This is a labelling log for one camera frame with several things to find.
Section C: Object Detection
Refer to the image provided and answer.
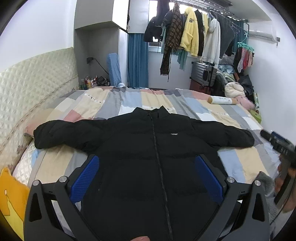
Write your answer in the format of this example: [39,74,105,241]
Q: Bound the black puffer jacket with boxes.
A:
[34,107,254,240]

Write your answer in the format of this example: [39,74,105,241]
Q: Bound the metal clothes rack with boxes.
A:
[171,1,250,31]

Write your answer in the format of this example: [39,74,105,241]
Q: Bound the person's right hand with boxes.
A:
[274,158,295,212]

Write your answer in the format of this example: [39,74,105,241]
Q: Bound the patchwork bed quilt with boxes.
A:
[13,87,280,186]

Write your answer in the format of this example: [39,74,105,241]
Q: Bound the yellow cartoon pillow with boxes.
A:
[0,168,30,240]

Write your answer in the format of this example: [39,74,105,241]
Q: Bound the nightstand bottles clutter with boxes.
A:
[79,75,110,90]

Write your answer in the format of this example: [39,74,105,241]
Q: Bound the grey ribbed suitcase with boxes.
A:
[190,61,217,94]

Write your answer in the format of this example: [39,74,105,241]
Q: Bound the cream quilted headboard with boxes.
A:
[1,47,78,170]

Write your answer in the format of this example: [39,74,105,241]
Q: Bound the blue covered chair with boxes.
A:
[107,53,121,87]

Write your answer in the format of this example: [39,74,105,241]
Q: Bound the teal sock hanger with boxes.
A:
[237,32,254,53]

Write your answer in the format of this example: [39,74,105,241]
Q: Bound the white hoodie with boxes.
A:
[202,18,221,68]

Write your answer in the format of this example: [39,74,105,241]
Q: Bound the white air conditioner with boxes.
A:
[248,21,280,43]

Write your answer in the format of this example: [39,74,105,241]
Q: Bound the yellow fleece hoodie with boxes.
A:
[180,7,199,57]

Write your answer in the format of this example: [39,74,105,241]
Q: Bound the dark grey hanging coat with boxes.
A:
[216,13,235,58]

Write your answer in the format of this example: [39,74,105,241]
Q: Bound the plaid brown scarf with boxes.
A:
[160,3,183,76]

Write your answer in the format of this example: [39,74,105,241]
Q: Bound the blue curtain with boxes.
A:
[128,33,149,88]

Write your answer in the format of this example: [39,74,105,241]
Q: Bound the black hanging jacket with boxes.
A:
[144,0,170,43]

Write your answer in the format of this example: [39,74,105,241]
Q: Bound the black wall charger cable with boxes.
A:
[86,57,110,76]

